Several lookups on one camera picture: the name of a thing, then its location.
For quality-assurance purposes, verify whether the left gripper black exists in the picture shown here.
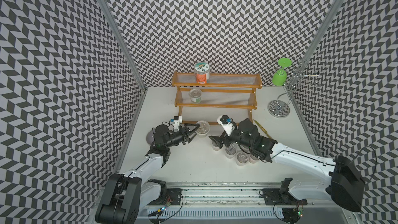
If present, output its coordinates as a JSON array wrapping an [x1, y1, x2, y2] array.
[[165, 123, 200, 148]]

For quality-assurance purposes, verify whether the seed cup red label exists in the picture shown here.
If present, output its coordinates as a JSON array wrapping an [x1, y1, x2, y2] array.
[[212, 142, 221, 151]]

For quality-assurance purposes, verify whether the green label seed cup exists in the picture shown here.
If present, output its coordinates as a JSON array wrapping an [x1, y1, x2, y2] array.
[[189, 88, 202, 103]]

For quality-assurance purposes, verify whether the tall seed jar orange label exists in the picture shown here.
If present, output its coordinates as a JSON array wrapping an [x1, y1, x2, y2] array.
[[194, 62, 210, 84]]

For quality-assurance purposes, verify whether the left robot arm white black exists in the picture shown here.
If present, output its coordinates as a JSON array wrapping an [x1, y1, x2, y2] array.
[[95, 124, 200, 224]]

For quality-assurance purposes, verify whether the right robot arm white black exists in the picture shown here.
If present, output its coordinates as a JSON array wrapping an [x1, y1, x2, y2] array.
[[209, 115, 366, 212]]

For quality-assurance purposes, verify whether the wooden two-tier shelf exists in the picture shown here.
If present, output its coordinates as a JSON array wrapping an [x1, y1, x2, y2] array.
[[172, 72, 262, 120]]

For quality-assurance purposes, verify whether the lilac bowl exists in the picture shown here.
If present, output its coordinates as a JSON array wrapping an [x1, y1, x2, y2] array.
[[146, 130, 154, 145]]

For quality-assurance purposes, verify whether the green plastic wine glass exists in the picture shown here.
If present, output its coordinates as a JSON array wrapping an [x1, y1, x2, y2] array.
[[272, 58, 292, 87]]

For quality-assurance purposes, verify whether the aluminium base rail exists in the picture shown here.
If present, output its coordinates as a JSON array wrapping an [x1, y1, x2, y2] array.
[[136, 182, 362, 224]]

